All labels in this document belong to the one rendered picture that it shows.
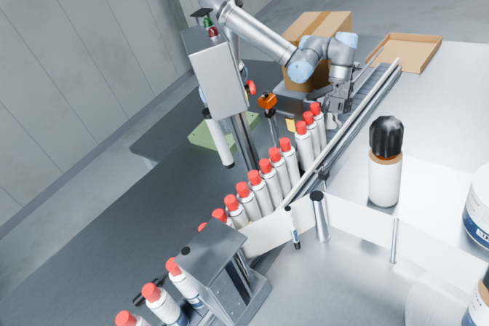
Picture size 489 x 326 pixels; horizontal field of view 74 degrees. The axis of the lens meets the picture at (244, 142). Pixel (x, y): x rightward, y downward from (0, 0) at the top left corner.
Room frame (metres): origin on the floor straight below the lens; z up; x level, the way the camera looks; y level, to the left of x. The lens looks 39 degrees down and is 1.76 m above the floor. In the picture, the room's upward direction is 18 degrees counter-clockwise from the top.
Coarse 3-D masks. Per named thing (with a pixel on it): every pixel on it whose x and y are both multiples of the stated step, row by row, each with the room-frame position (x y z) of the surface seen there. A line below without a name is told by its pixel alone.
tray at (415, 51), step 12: (396, 36) 1.56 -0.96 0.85; (408, 36) 1.51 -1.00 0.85; (420, 36) 1.46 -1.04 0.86; (432, 36) 1.41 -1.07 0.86; (384, 48) 1.50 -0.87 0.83; (396, 48) 1.47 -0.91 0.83; (408, 48) 1.43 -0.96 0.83; (420, 48) 1.40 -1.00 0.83; (432, 48) 1.36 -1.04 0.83; (384, 60) 1.39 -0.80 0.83; (408, 60) 1.32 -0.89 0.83; (420, 60) 1.29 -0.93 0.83; (408, 72) 1.24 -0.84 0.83; (420, 72) 1.20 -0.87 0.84
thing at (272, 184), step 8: (264, 160) 0.71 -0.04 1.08; (264, 168) 0.69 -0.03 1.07; (272, 168) 0.70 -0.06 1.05; (264, 176) 0.68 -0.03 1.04; (272, 176) 0.68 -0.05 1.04; (272, 184) 0.68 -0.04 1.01; (272, 192) 0.68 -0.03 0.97; (280, 192) 0.69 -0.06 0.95; (272, 200) 0.68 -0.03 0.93; (280, 200) 0.68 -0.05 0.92
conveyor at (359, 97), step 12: (384, 72) 1.23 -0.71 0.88; (372, 84) 1.17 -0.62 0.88; (360, 96) 1.12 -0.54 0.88; (336, 132) 0.94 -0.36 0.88; (336, 144) 0.88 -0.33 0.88; (300, 168) 0.82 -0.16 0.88; (300, 192) 0.72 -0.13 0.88; (288, 204) 0.69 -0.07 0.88; (192, 312) 0.44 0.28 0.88; (204, 312) 0.43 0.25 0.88; (192, 324) 0.41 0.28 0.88
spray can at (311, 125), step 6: (306, 114) 0.85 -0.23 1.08; (312, 114) 0.85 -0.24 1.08; (306, 120) 0.84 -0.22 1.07; (312, 120) 0.84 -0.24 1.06; (306, 126) 0.84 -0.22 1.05; (312, 126) 0.83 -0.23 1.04; (312, 132) 0.83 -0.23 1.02; (312, 138) 0.83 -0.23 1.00; (318, 138) 0.84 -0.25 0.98; (312, 144) 0.83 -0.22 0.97; (318, 144) 0.84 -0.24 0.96; (318, 150) 0.83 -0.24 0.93
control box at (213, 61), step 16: (192, 32) 0.81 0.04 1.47; (224, 32) 0.76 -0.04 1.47; (192, 48) 0.71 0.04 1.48; (208, 48) 0.69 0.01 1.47; (224, 48) 0.69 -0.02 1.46; (192, 64) 0.69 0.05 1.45; (208, 64) 0.69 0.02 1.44; (224, 64) 0.69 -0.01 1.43; (208, 80) 0.69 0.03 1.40; (224, 80) 0.69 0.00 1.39; (240, 80) 0.70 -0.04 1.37; (208, 96) 0.68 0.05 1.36; (224, 96) 0.69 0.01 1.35; (240, 96) 0.69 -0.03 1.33; (224, 112) 0.69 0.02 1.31; (240, 112) 0.69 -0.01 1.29
